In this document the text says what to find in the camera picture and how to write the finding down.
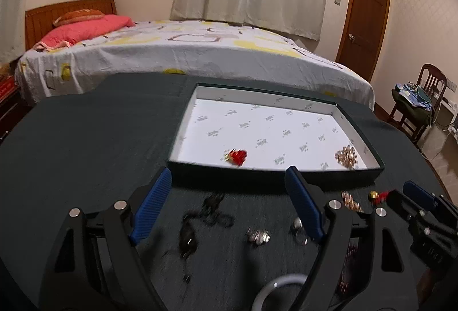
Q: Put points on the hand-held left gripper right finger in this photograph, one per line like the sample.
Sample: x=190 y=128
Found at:
x=304 y=204

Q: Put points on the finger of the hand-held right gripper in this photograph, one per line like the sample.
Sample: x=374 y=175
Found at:
x=402 y=203
x=420 y=192

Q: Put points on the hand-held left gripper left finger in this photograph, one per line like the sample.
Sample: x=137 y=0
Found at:
x=154 y=203

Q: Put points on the red knot charm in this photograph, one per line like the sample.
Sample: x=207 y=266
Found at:
x=378 y=196

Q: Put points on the green box with white lining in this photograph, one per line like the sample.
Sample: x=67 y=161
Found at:
x=272 y=132

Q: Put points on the white jade bangle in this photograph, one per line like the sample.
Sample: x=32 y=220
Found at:
x=282 y=280

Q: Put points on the gold pearl bead cluster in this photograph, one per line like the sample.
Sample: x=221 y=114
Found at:
x=346 y=157

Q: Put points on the red beaded ornament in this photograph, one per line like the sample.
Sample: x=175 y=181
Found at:
x=237 y=156

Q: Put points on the pile of clothes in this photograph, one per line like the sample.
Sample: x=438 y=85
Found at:
x=411 y=100

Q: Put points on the wooden chair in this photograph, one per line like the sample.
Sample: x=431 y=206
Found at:
x=434 y=76

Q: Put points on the bed with patterned sheet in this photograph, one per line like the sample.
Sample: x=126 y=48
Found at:
x=214 y=53

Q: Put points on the metal door knob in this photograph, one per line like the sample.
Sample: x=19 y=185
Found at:
x=352 y=38

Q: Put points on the dark wooden nightstand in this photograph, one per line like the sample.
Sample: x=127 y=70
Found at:
x=9 y=114

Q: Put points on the brown wooden door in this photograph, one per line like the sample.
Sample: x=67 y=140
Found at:
x=365 y=17

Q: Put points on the pink pillow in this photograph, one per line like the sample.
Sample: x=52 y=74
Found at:
x=82 y=30

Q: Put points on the red box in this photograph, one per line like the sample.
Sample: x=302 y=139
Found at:
x=5 y=87

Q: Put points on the orange pillow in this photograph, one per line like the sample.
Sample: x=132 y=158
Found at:
x=77 y=16

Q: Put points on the wooden headboard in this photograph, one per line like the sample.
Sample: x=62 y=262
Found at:
x=43 y=17

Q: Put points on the wall socket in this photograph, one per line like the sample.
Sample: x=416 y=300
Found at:
x=452 y=85

